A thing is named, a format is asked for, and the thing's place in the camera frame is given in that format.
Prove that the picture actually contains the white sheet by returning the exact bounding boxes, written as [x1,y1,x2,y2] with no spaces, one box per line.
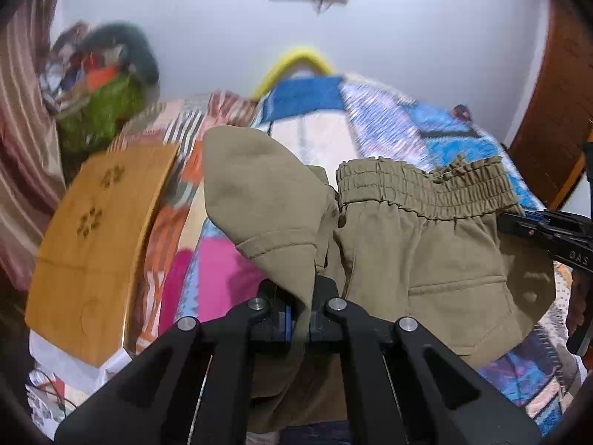
[29,331,131,396]

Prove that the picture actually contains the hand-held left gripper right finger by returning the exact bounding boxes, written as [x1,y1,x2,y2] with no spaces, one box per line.
[308,276,543,445]

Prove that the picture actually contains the patchwork blanket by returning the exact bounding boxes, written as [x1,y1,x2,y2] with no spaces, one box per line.
[176,72,587,445]

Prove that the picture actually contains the wooden bed headboard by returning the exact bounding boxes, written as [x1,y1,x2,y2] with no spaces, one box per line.
[25,143,181,368]

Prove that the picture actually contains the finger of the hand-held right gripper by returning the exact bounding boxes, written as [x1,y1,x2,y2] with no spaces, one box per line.
[498,213,557,253]
[523,210,593,233]

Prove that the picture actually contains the orange striped blanket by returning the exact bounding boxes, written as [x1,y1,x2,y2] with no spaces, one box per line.
[109,93,260,357]

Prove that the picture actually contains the wooden door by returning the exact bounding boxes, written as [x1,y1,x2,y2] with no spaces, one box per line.
[507,0,593,210]

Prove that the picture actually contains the thin cable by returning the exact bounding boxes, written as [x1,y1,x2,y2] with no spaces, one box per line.
[28,370,77,415]

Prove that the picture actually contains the grey plush toy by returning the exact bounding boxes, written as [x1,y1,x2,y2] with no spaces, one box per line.
[88,22,160,86]

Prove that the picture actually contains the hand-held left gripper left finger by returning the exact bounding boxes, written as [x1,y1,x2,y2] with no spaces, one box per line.
[54,280,295,445]

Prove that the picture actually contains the pink cloth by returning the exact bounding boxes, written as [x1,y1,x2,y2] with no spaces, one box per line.
[160,236,274,330]

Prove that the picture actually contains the pile of mixed clutter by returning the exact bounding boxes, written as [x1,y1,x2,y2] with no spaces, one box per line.
[39,23,121,113]

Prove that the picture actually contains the striped red curtain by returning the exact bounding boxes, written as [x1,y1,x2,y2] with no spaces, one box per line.
[0,0,68,290]

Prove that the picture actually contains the khaki pants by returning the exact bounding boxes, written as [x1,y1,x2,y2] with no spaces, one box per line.
[201,125,557,434]

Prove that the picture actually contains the yellow foam arch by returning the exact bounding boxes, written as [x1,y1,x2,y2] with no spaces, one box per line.
[252,46,334,100]

